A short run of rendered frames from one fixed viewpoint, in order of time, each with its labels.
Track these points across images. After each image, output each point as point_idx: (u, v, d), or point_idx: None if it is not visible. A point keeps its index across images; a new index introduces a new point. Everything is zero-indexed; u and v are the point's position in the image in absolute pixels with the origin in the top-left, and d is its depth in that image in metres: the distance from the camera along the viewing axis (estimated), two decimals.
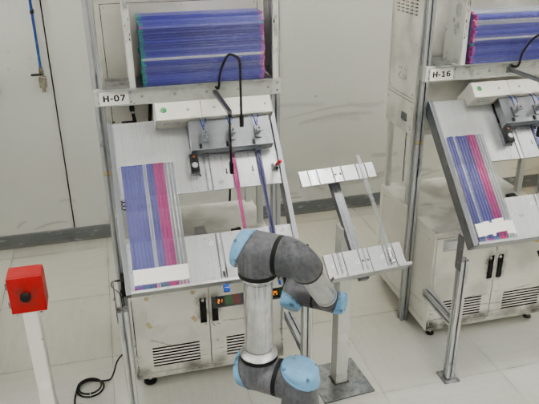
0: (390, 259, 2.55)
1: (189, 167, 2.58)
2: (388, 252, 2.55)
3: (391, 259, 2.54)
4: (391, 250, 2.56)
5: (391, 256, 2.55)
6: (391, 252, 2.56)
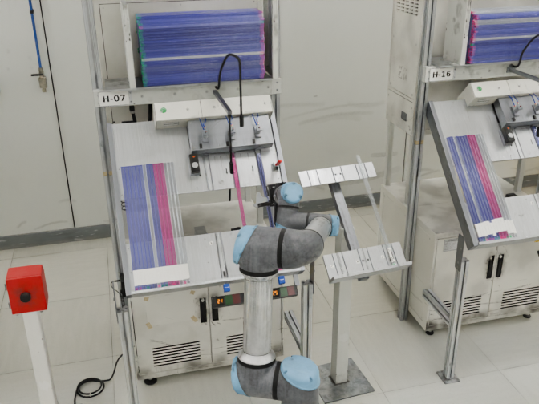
0: (390, 259, 2.55)
1: (189, 167, 2.58)
2: (388, 252, 2.55)
3: (391, 259, 2.54)
4: (391, 250, 2.56)
5: (391, 256, 2.55)
6: (391, 252, 2.56)
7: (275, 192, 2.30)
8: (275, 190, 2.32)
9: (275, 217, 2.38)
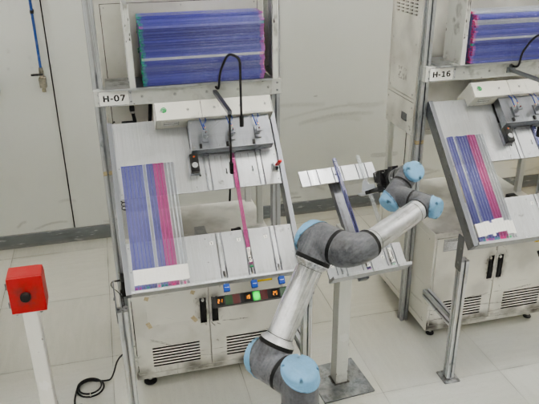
0: (390, 259, 2.55)
1: (189, 167, 2.58)
2: (388, 252, 2.55)
3: (391, 259, 2.54)
4: (391, 250, 2.56)
5: (391, 256, 2.55)
6: (391, 252, 2.56)
7: (391, 175, 2.35)
8: (389, 173, 2.37)
9: None
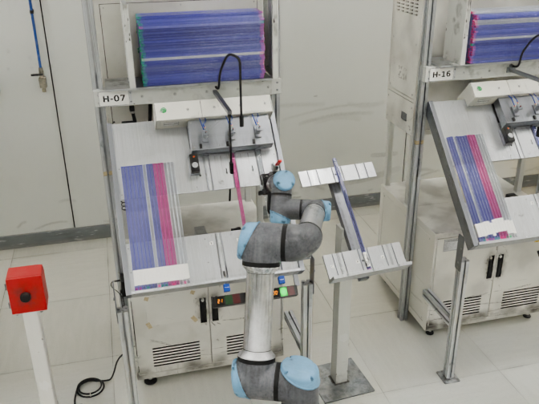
0: None
1: (189, 167, 2.58)
2: None
3: None
4: None
5: None
6: None
7: (268, 180, 2.39)
8: (268, 179, 2.40)
9: (269, 205, 2.46)
